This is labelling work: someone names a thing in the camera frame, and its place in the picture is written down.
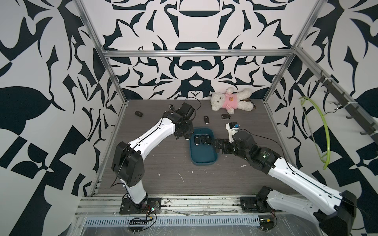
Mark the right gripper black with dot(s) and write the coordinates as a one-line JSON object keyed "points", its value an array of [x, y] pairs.
{"points": [[219, 143]]}

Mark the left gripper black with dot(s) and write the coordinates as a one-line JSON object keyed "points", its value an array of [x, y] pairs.
{"points": [[190, 131]]}

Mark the dark teal storage box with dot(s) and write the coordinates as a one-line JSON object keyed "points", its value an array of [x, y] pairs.
{"points": [[202, 155]]}

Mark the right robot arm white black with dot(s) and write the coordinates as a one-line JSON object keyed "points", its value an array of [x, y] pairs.
{"points": [[332, 210]]}

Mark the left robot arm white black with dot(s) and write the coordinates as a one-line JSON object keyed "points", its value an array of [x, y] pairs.
{"points": [[128, 160]]}

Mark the black connector box right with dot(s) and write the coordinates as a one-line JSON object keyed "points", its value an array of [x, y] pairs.
{"points": [[267, 225]]}

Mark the black connector box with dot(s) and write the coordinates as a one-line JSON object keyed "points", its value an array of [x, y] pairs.
{"points": [[137, 225], [267, 225]]}

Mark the black connector box left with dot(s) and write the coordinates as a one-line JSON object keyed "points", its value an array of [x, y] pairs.
{"points": [[137, 225]]}

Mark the white teddy bear pink shirt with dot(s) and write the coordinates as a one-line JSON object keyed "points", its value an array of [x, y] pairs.
{"points": [[231, 100]]}

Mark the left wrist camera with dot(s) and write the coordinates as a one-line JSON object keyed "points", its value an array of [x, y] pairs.
{"points": [[186, 111]]}

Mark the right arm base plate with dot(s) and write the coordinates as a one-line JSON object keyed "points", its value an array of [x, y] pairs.
{"points": [[255, 205]]}

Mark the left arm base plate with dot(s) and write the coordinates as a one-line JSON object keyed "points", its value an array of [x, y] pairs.
{"points": [[128, 207]]}

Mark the green hoop on wall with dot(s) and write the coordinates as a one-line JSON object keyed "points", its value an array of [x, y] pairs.
{"points": [[325, 158]]}

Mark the black hook rail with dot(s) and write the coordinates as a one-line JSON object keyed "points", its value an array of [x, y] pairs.
{"points": [[355, 110]]}

